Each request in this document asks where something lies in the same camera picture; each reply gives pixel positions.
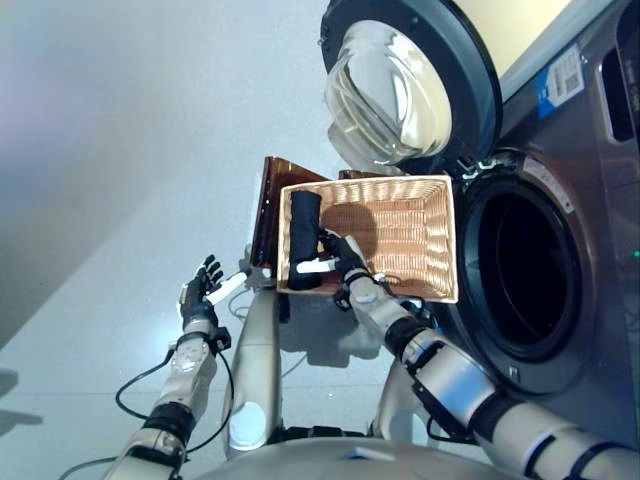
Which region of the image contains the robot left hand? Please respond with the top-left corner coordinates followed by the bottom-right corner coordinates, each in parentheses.
top-left (178, 253), bottom-right (249, 334)

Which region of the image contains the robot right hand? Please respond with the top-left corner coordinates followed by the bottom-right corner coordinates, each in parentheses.
top-left (294, 229), bottom-right (374, 284)

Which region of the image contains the black garment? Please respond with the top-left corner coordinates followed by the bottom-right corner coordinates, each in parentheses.
top-left (287, 189), bottom-right (324, 291)

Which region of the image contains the grey front-load washing machine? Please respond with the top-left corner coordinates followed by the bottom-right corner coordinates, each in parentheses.
top-left (439, 0), bottom-right (640, 454)

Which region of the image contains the tan wicker laundry basket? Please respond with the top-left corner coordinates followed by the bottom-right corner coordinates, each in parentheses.
top-left (275, 174), bottom-right (460, 305)

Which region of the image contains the robot left silver leg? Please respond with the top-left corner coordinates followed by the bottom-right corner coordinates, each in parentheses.
top-left (224, 289), bottom-right (286, 461)

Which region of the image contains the robot silver leg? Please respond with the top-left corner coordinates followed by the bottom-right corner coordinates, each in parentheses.
top-left (369, 359), bottom-right (431, 446)
top-left (224, 289), bottom-right (286, 461)

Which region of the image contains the glossy brown wooden stool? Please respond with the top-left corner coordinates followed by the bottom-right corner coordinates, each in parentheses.
top-left (249, 155), bottom-right (386, 281)

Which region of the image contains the robot right silver leg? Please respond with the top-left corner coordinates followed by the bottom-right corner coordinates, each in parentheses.
top-left (369, 359), bottom-right (431, 446)

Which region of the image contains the round glass washer door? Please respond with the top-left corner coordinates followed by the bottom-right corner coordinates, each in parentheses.
top-left (318, 0), bottom-right (504, 174)

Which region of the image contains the robot grey torso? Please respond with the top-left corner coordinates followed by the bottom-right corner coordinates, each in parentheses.
top-left (194, 437), bottom-right (511, 480)

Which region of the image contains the blue white energy sticker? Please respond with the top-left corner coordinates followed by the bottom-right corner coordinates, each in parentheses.
top-left (534, 42), bottom-right (587, 120)

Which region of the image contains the white counter cabinet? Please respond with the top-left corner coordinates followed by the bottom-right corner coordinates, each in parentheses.
top-left (449, 0), bottom-right (601, 84)

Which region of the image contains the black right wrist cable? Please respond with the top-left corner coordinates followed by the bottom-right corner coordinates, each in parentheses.
top-left (369, 272), bottom-right (476, 446)

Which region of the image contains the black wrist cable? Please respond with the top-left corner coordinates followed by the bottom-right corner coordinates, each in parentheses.
top-left (369, 272), bottom-right (476, 446)
top-left (57, 347), bottom-right (236, 480)

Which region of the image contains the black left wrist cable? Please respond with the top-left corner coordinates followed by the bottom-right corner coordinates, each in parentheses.
top-left (57, 347), bottom-right (236, 480)

